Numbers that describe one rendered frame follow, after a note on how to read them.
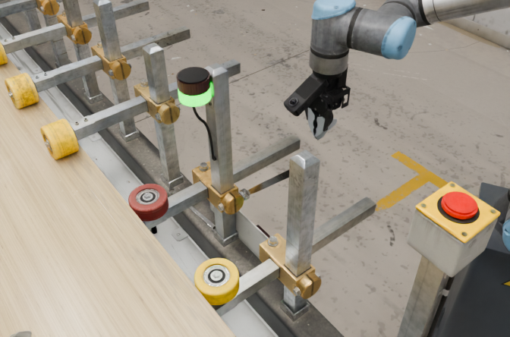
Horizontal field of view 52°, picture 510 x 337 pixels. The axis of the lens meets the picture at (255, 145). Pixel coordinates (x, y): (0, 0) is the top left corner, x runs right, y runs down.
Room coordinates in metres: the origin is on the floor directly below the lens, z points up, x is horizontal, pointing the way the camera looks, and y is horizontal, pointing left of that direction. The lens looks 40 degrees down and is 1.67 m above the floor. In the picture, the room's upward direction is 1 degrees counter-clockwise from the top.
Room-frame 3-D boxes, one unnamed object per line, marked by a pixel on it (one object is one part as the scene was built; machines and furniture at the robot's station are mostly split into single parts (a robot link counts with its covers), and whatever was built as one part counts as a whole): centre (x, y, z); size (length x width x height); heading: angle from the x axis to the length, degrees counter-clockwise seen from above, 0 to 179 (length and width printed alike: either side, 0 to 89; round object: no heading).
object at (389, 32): (1.02, -0.28, 1.14); 0.12 x 0.12 x 0.09; 60
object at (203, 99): (0.80, 0.11, 1.14); 0.06 x 0.06 x 0.02
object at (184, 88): (0.80, 0.11, 1.16); 0.06 x 0.06 x 0.02
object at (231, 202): (0.84, 0.09, 0.85); 0.14 x 0.06 x 0.05; 37
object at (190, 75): (0.80, 0.11, 1.07); 0.06 x 0.06 x 0.22; 37
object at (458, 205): (0.42, -0.24, 1.22); 0.04 x 0.04 x 0.02
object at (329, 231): (0.68, -0.09, 0.82); 0.44 x 0.03 x 0.04; 127
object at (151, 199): (0.76, 0.22, 0.85); 0.08 x 0.08 x 0.11
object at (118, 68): (1.24, 0.39, 0.95); 0.14 x 0.06 x 0.05; 37
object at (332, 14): (1.07, -0.18, 1.14); 0.10 x 0.09 x 0.12; 60
